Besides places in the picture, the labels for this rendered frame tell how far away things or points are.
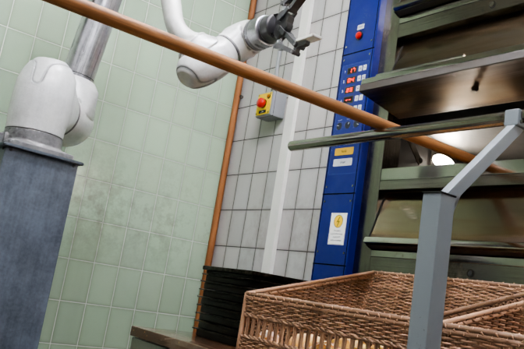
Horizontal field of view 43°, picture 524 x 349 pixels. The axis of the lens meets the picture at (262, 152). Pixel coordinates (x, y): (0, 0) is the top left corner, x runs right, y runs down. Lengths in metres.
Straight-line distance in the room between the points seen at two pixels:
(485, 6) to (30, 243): 1.43
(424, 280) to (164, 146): 1.69
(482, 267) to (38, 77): 1.28
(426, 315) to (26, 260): 1.04
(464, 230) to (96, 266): 1.35
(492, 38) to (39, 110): 1.28
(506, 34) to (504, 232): 0.57
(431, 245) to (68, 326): 1.65
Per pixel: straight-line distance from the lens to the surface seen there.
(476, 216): 1.89
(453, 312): 1.41
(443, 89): 1.96
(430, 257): 1.17
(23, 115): 1.84
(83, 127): 2.05
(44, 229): 1.80
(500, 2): 2.06
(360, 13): 2.41
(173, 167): 2.70
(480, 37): 2.07
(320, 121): 2.42
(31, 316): 1.82
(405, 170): 2.07
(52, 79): 1.87
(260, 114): 2.60
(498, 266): 1.82
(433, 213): 1.19
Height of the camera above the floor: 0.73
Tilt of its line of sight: 12 degrees up
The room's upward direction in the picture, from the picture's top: 9 degrees clockwise
